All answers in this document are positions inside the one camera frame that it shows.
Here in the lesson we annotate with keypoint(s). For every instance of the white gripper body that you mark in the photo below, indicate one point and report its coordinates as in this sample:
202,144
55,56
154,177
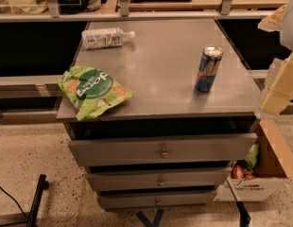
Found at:
290,24

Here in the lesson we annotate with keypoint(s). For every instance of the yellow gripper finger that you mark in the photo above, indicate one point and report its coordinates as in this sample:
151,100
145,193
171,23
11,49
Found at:
273,22
278,91

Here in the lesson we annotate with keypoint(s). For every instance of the green rice chip bag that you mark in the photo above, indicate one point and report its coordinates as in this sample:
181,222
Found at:
92,91

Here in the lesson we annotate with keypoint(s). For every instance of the green snack bag in box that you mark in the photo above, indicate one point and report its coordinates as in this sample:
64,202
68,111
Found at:
251,157

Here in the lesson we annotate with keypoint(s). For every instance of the blue silver energy drink can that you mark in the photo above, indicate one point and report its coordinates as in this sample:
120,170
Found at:
210,59

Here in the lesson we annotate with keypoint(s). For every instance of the white cardboard box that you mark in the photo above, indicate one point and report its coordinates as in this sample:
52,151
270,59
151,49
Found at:
274,166

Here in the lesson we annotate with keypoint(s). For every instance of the orange snack packs in box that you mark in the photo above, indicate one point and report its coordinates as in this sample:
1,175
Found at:
242,173

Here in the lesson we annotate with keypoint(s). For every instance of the grey drawer cabinet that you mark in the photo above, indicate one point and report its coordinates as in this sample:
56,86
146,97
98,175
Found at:
160,68

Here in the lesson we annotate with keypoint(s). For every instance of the black stand leg right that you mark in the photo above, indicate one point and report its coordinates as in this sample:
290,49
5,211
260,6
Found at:
243,212

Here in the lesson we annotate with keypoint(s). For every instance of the black stand leg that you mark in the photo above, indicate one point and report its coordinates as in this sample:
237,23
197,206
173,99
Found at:
243,212
42,185

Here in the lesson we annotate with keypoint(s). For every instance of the clear plastic water bottle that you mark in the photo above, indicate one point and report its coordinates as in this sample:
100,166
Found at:
105,37

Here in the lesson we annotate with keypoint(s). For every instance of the bottom grey drawer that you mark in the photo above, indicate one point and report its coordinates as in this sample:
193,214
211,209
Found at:
156,199

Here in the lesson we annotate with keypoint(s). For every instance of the grey drawer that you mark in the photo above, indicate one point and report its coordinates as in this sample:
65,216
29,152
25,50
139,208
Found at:
160,150
156,199
158,179

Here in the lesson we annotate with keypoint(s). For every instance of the middle grey drawer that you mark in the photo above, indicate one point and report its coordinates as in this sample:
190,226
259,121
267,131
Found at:
158,179

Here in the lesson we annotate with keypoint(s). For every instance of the top grey drawer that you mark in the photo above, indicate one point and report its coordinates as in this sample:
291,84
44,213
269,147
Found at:
160,150

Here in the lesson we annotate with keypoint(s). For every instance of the black stand leg left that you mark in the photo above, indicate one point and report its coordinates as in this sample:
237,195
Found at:
42,185

